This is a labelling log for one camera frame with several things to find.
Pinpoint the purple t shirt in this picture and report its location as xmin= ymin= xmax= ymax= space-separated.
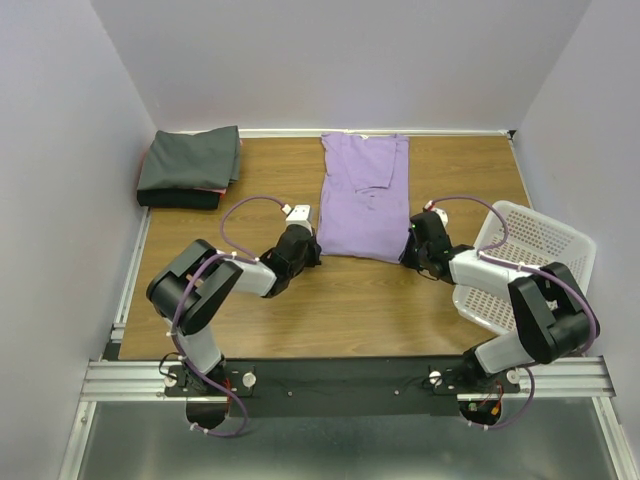
xmin=317 ymin=133 xmax=410 ymax=264

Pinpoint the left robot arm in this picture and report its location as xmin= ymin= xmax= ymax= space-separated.
xmin=146 ymin=224 xmax=321 ymax=397

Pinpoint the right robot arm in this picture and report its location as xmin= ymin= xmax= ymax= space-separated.
xmin=400 ymin=209 xmax=600 ymax=392

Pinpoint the white plastic laundry basket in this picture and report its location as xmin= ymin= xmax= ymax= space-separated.
xmin=452 ymin=200 xmax=597 ymax=335

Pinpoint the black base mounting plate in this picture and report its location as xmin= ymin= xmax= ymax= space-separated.
xmin=164 ymin=355 xmax=520 ymax=426

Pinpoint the folded dark grey t shirt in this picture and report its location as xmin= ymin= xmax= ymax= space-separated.
xmin=136 ymin=126 xmax=241 ymax=210

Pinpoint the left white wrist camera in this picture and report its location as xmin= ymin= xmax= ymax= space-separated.
xmin=285 ymin=204 xmax=313 ymax=233

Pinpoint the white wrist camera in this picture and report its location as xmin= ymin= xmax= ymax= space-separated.
xmin=423 ymin=201 xmax=449 ymax=227
xmin=285 ymin=204 xmax=313 ymax=233

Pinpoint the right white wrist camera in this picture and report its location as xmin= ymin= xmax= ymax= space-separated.
xmin=423 ymin=201 xmax=449 ymax=227

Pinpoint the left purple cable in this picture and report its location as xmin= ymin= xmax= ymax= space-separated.
xmin=167 ymin=195 xmax=251 ymax=439

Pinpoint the purple cable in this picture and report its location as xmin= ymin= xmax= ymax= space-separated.
xmin=167 ymin=195 xmax=251 ymax=439
xmin=424 ymin=195 xmax=601 ymax=432

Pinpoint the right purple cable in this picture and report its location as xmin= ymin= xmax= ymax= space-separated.
xmin=424 ymin=195 xmax=601 ymax=432

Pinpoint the aluminium extrusion rail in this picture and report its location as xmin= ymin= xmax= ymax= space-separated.
xmin=80 ymin=357 xmax=616 ymax=402

